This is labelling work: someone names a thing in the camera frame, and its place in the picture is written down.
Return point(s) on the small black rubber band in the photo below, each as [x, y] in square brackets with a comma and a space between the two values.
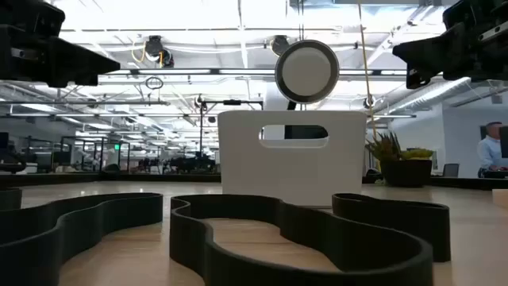
[416, 226]

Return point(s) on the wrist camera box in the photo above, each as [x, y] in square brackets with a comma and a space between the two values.
[468, 12]
[39, 18]

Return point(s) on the person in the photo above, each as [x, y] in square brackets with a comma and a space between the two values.
[490, 153]

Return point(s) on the green succulent plant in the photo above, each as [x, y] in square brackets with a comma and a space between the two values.
[385, 149]

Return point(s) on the distant dark robot workstations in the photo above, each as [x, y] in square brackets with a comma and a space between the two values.
[186, 165]

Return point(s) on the dark computer monitor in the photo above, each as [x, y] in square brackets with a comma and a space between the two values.
[504, 141]

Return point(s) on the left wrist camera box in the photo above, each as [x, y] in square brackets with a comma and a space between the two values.
[39, 18]

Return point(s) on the black framed robot cell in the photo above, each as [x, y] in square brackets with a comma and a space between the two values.
[85, 137]

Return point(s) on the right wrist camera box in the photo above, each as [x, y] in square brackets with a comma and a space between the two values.
[468, 12]

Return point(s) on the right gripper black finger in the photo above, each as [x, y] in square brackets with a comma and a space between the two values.
[432, 47]
[418, 79]

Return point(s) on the long black rubber band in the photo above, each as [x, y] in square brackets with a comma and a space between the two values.
[31, 242]
[317, 238]

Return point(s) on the white plastic bin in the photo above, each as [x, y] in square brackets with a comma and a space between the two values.
[246, 167]

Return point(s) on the black aluminium table frame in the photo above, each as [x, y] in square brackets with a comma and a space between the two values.
[119, 177]

